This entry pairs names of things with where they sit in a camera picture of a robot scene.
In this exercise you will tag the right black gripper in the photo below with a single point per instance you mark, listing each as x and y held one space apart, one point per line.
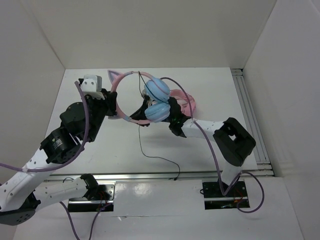
140 114

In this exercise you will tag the right side aluminium rail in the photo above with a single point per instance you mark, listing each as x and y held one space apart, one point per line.
260 152

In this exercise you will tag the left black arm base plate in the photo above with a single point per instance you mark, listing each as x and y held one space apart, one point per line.
104 192

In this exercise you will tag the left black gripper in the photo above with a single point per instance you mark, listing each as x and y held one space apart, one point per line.
110 102

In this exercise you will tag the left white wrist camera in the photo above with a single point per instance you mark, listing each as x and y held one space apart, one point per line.
92 85

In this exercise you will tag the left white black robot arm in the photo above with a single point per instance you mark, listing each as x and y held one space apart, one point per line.
22 196

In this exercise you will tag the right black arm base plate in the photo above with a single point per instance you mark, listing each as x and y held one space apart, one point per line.
212 190

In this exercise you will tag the front aluminium rail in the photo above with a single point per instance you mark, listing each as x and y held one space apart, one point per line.
138 176

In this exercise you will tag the blue pink cat-ear headphones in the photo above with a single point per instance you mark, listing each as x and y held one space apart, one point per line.
155 95

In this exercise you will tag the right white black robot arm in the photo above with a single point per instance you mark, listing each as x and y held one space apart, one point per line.
232 139

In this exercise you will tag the aluminium rail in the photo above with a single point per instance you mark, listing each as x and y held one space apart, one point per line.
138 176
260 152

